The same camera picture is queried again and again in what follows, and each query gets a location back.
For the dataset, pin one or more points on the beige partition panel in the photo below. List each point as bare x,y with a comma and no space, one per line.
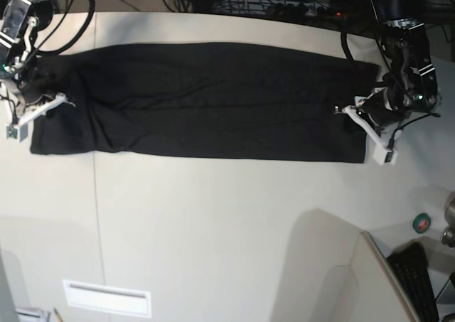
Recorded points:
380,296

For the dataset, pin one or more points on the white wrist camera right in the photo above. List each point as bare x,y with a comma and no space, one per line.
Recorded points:
17,132

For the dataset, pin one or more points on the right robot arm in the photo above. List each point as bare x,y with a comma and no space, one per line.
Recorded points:
21,22

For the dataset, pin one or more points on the white cable slot cover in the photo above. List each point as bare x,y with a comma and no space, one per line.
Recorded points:
108,299

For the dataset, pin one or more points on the green tape roll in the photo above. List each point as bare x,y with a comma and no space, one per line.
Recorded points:
421,223

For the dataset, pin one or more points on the black power strip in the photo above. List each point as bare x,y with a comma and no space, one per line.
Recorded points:
300,10

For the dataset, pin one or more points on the yellow pencil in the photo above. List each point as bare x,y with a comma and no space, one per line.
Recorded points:
57,315

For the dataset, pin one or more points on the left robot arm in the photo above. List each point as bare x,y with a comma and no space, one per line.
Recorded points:
409,84

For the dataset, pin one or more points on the silver metal cylinder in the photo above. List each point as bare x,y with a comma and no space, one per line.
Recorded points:
447,235

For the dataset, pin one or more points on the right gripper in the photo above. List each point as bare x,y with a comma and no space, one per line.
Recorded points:
32,95

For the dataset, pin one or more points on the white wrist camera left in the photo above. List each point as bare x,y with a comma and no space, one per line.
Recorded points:
382,155

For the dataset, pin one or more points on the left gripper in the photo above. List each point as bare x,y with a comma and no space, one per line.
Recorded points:
376,112

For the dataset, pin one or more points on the black t-shirt with colourful print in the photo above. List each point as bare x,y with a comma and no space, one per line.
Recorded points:
205,100

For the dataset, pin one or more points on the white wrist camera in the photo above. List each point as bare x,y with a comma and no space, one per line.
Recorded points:
382,155
17,132

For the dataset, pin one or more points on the black keyboard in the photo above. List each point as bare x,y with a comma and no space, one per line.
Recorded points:
410,266

